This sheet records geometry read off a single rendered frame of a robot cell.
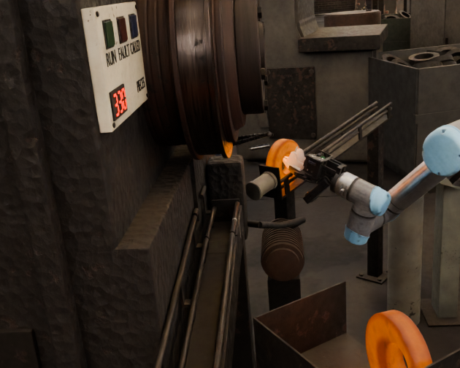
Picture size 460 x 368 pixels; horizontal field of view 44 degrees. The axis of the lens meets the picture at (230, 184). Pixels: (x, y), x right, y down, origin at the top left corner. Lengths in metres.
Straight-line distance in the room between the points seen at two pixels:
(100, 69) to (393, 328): 0.59
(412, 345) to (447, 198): 1.27
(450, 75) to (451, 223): 1.42
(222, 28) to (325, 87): 2.88
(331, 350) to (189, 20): 0.66
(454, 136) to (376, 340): 0.64
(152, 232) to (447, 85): 2.66
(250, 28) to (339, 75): 2.81
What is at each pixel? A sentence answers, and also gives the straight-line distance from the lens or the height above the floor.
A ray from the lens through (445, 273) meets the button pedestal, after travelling 2.27.
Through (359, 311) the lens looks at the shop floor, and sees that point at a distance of 2.38.
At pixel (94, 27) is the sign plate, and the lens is 0.87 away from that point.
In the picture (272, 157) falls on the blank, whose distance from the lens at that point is 1.78.
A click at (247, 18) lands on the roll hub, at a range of 1.18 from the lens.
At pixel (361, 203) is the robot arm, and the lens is 1.70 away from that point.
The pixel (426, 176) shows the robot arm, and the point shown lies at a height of 0.70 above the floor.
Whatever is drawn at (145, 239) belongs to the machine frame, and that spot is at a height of 0.87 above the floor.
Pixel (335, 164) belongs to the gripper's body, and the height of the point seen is 0.73.
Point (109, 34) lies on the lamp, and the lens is 0.91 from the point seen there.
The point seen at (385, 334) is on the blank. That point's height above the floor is 0.72.
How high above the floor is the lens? 1.26
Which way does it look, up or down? 19 degrees down
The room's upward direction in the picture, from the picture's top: 5 degrees counter-clockwise
